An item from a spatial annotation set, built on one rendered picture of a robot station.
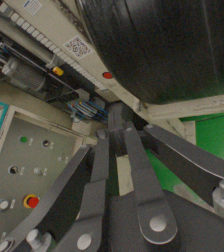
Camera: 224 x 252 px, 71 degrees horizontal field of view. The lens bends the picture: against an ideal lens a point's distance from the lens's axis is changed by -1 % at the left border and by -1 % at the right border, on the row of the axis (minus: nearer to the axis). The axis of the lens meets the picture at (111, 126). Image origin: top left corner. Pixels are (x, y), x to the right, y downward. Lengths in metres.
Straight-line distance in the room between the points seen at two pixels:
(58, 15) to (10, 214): 0.68
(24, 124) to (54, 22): 0.41
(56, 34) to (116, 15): 0.31
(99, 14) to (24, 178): 0.63
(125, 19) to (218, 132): 1.33
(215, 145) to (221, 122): 0.20
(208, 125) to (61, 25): 1.33
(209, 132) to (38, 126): 1.29
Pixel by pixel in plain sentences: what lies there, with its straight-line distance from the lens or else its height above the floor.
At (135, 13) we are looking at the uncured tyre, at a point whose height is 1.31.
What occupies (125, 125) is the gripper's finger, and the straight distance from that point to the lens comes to 0.17.
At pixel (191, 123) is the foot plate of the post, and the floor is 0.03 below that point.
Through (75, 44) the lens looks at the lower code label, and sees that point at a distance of 0.58.
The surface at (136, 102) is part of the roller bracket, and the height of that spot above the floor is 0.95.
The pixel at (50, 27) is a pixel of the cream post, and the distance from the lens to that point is 0.57.
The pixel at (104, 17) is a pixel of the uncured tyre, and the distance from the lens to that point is 0.31.
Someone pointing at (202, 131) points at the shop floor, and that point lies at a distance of 1.54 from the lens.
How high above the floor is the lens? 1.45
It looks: 47 degrees down
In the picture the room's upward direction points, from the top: 60 degrees counter-clockwise
